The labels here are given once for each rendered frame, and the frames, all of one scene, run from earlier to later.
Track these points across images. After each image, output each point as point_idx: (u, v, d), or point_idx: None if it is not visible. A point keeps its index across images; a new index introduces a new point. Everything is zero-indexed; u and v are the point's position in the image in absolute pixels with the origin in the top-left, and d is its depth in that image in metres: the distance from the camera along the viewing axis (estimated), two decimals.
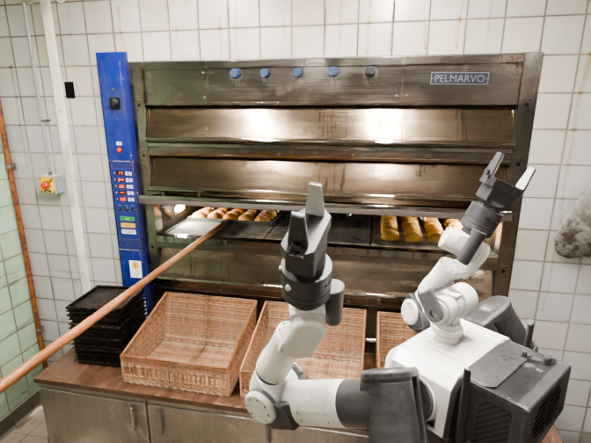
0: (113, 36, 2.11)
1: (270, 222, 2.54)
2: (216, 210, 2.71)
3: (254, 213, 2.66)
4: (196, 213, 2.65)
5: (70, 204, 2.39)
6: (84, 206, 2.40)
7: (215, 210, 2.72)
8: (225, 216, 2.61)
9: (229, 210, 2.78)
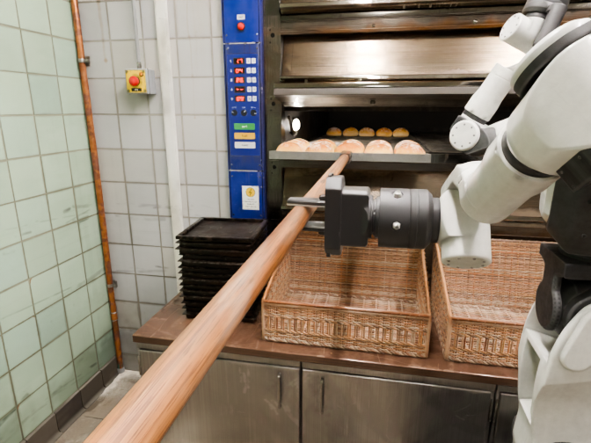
0: None
1: (430, 156, 1.36)
2: (318, 141, 1.53)
3: (389, 144, 1.49)
4: (286, 143, 1.48)
5: (164, 111, 1.79)
6: (182, 114, 1.80)
7: (314, 142, 1.54)
8: (340, 148, 1.44)
9: (334, 144, 1.60)
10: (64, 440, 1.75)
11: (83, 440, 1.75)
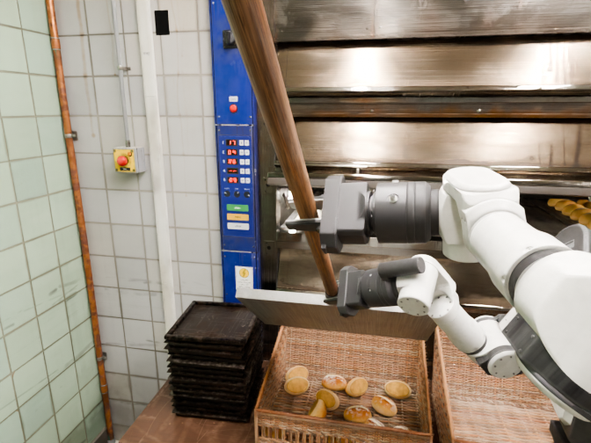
0: None
1: None
2: None
3: None
4: None
5: (155, 188, 1.72)
6: (173, 192, 1.73)
7: None
8: (346, 384, 1.62)
9: None
10: None
11: None
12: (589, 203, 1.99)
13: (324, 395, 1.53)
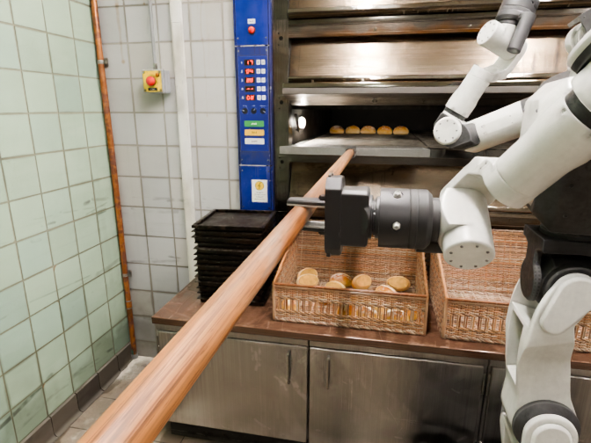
0: None
1: (429, 150, 1.47)
2: None
3: None
4: None
5: (178, 109, 1.90)
6: (195, 112, 1.91)
7: None
8: None
9: (327, 301, 1.62)
10: (84, 418, 1.87)
11: None
12: None
13: (332, 285, 1.72)
